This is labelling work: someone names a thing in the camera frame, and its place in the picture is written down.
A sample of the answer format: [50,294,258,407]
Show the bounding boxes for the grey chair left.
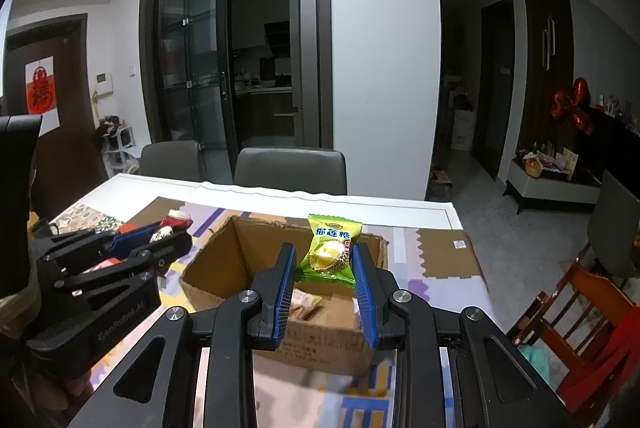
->
[139,140,206,182]

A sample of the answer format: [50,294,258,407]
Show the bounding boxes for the grey chair middle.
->
[233,147,348,196]

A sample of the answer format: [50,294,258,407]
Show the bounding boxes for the red fu door poster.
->
[24,56,60,136]

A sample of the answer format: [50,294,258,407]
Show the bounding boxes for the orange snack bag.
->
[288,288,323,321]

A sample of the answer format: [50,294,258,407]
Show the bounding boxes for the red snack packet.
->
[150,209,193,243]

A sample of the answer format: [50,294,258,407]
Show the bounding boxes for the brown cardboard box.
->
[180,215,374,376]

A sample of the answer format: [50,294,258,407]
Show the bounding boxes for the red wooden chair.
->
[506,251,640,418]

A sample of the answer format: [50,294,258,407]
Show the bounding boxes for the black sliding glass door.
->
[139,0,334,184]

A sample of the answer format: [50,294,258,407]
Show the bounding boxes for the red heart balloons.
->
[550,76,592,135]

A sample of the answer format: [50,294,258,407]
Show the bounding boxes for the white low cabinet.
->
[503,161,600,214]

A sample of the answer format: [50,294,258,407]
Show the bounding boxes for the colourful patterned table mat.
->
[56,184,491,427]

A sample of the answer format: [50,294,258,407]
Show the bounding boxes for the teal cloth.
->
[518,344,553,386]

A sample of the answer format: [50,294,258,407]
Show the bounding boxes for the dark grey chair right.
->
[587,171,639,285]

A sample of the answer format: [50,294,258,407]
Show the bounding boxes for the white shoe rack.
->
[96,116,139,177]

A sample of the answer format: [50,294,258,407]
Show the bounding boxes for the green durian candy packet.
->
[295,214,362,289]

